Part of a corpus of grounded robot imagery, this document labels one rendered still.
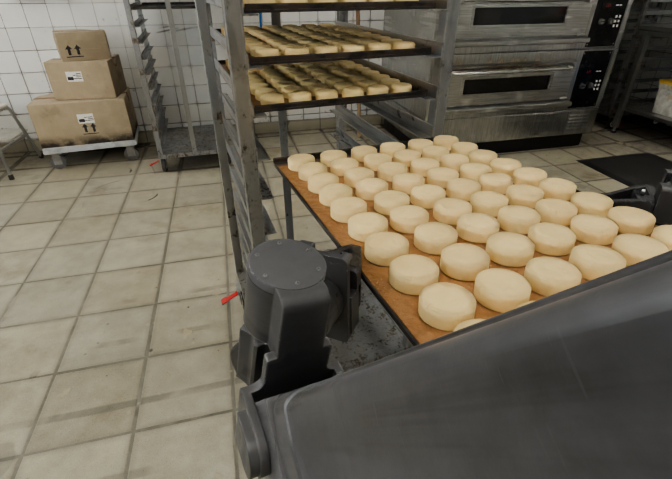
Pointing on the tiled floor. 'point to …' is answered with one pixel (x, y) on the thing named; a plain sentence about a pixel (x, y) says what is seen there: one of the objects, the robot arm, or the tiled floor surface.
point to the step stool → (13, 138)
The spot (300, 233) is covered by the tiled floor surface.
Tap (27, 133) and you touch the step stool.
